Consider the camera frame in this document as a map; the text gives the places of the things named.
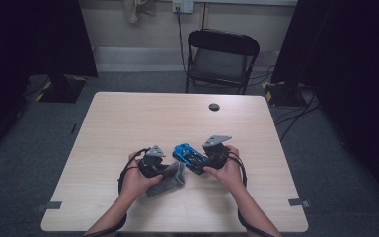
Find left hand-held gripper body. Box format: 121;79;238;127
137;145;167;179

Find dark curtain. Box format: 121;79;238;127
270;0;379;211

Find black floor cable bundle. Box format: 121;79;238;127
272;88;322;143

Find blue toy car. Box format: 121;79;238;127
172;142;211;176

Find hand-held gripper cable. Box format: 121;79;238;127
228;151;275;237
82;147;151;237

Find person's left hand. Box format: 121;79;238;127
119;151;164;202

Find white wall socket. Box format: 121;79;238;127
172;0;195;14

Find black power cable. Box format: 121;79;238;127
176;8;188;75

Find grey terry cloth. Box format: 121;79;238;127
145;161;187;198

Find black folding chair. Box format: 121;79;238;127
185;29;261;96

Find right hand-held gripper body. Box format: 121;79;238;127
202;134;233;170

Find beige hanging bag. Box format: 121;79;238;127
121;0;157;24

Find grey tape strip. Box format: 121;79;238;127
288;197;311;209
36;200;63;212

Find right hand-held gripper cable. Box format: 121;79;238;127
228;151;275;237

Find person's right hand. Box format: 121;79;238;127
203;145;245;194

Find black stand base yellow tape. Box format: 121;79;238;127
262;80;307;107
34;73;88;104

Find left hand-held gripper cable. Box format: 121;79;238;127
82;147;151;237

